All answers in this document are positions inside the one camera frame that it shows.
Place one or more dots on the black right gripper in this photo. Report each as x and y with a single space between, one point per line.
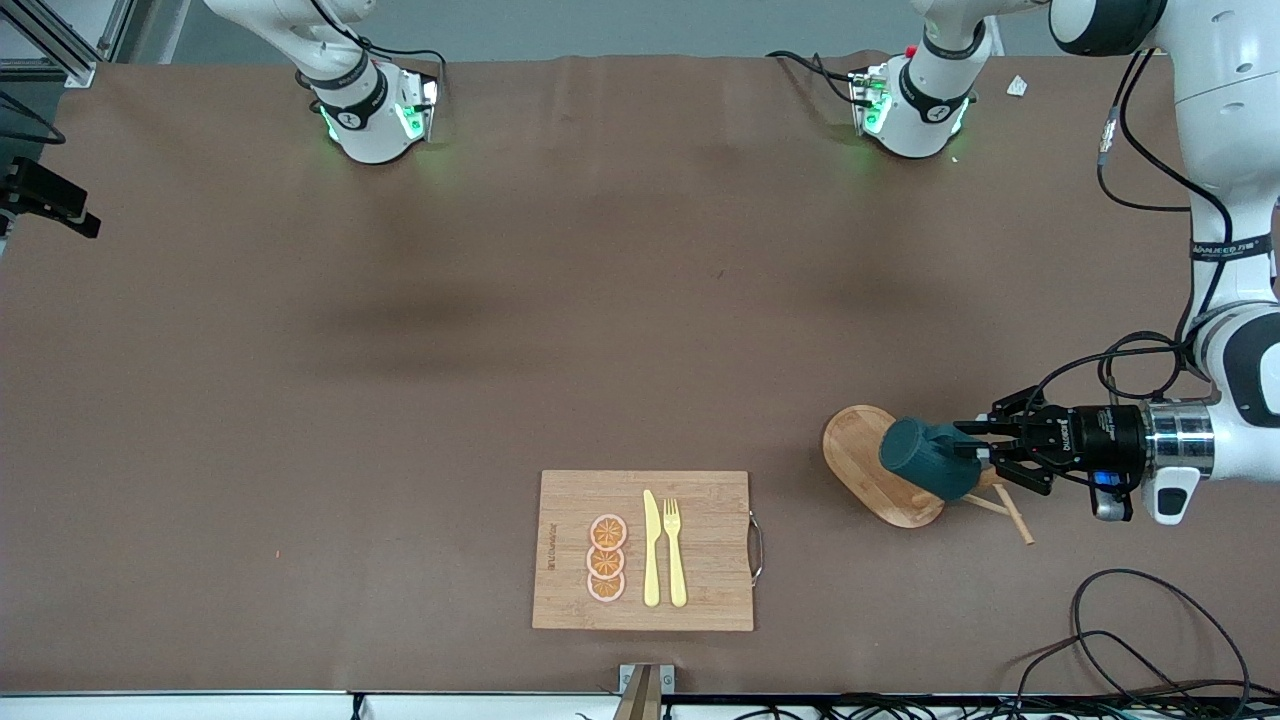
50 189

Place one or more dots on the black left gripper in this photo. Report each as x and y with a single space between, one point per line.
1098 435

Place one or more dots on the dark green mug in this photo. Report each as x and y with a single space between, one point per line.
920 455

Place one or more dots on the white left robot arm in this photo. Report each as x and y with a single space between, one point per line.
1230 100

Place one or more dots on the wooden mug rack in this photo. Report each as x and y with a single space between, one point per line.
860 450

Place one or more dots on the bamboo cutting board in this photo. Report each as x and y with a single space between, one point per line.
710 550

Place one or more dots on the white paper scrap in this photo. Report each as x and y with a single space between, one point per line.
1017 86

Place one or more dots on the yellow plastic fork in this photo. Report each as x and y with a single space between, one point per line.
677 572

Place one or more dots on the yellow plastic knife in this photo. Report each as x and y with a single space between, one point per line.
651 560

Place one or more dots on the orange slice toy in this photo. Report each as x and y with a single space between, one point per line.
605 589
605 562
608 532

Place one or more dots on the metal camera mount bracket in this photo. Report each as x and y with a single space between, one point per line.
645 690

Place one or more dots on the white table edge rail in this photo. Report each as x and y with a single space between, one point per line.
200 708

